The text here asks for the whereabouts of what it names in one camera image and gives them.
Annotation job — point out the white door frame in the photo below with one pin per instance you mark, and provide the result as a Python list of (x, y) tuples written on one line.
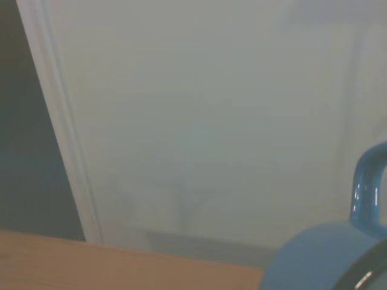
[(60, 121)]

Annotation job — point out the blue enamel mug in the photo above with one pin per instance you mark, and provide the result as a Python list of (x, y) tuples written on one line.
[(302, 259)]

